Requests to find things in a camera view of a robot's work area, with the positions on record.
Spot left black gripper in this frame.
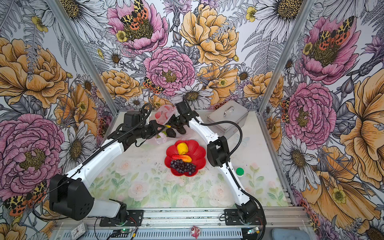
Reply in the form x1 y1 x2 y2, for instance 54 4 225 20
134 119 165 139

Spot dark brown fruit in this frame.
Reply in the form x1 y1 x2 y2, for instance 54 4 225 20
166 128 177 138

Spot pink plastic bag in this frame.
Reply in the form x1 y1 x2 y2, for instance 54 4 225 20
155 105 178 145

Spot yellow bell pepper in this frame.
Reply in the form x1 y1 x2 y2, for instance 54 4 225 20
177 143 189 155

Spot red flower-shaped plate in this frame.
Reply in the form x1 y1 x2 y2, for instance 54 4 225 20
164 140 207 177

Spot dark purple grapes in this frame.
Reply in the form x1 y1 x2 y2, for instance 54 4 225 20
171 160 196 176

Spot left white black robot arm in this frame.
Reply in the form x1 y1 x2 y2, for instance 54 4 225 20
49 120 165 225

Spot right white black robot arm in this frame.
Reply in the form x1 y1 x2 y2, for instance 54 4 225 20
167 115 265 225

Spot silver metal box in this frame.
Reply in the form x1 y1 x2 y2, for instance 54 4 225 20
207 101 249 139

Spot white bottle green cap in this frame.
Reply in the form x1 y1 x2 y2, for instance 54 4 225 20
235 168 245 180

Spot small white clock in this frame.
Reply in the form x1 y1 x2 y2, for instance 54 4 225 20
70 222 88 240

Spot small pink red object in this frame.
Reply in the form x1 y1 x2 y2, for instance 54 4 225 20
191 226 201 240

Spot green circuit board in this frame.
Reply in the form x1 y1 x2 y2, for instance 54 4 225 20
247 227 260 235

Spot blue grey cloth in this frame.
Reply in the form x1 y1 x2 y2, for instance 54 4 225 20
272 229 310 240

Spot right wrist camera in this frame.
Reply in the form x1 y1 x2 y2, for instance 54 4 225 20
176 101 199 122

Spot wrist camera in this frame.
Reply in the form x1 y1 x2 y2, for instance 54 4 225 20
123 111 144 129
176 101 199 122

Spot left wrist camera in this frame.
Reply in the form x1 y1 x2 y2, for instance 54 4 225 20
123 111 144 129

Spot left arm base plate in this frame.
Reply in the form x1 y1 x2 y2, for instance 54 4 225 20
100 209 144 227

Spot aluminium front rail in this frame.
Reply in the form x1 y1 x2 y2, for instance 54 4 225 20
54 207 311 230

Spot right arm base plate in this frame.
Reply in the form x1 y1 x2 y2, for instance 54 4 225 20
224 209 267 226

